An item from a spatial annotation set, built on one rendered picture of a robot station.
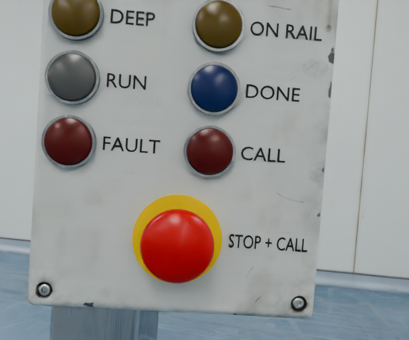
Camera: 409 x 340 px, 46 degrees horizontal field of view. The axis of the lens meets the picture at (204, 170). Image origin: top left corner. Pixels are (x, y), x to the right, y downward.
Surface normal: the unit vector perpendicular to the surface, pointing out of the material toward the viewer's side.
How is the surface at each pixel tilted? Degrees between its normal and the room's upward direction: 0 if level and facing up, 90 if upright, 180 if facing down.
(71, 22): 93
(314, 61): 90
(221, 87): 89
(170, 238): 86
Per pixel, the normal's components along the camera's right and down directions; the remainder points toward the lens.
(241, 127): 0.06, 0.06
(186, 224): 0.19, -0.35
